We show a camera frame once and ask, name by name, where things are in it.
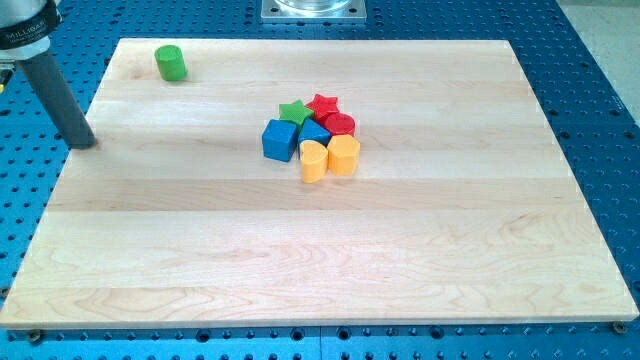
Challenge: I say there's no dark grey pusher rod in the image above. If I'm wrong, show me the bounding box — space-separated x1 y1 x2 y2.
17 50 96 149

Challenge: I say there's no blue cube block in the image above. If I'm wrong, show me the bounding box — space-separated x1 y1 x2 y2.
261 119 297 162

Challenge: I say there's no green cylinder block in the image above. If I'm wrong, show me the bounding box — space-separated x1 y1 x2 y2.
154 45 187 81

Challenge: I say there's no green star block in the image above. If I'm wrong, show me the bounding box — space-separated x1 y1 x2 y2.
279 100 314 131

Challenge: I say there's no blue triangle block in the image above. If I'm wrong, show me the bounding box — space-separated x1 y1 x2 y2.
298 118 331 146

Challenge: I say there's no red star block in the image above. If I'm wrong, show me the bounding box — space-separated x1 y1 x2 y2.
305 93 340 123

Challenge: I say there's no yellow heart block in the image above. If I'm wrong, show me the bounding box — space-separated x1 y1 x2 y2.
299 140 328 183

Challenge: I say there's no red cylinder block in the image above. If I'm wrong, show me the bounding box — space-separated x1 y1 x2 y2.
324 113 356 136

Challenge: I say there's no yellow hexagon block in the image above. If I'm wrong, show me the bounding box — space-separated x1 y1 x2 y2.
327 134 361 176

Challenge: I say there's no light wooden board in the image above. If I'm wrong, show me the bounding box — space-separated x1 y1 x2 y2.
1 38 638 330

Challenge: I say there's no blue perforated table plate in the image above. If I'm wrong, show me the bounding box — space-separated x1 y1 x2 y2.
1 0 639 359

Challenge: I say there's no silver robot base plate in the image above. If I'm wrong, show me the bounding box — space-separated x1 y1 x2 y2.
260 0 367 24

